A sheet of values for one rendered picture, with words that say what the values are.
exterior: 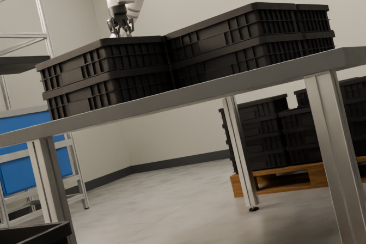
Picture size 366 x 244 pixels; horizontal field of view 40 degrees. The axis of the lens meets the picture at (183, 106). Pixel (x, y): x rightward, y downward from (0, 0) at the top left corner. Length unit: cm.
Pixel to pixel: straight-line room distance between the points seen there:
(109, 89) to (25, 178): 242
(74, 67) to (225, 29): 53
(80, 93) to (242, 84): 77
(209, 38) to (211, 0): 389
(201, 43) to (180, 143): 420
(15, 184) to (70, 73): 224
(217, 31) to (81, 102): 53
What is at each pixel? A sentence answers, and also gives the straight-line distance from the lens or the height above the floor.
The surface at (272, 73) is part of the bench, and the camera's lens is 114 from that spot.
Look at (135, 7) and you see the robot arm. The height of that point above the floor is 118.
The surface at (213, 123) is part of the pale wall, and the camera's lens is 567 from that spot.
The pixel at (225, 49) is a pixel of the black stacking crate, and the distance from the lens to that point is 171.
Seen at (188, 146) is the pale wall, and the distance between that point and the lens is 588.
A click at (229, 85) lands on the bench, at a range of 118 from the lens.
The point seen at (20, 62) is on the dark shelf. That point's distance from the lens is 423.
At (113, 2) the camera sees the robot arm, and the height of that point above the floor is 115.
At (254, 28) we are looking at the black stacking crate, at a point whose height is 85.
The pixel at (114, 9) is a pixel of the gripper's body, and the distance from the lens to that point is 216.
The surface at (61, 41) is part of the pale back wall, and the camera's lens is 591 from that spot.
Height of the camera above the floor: 65
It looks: level
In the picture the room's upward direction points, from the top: 13 degrees counter-clockwise
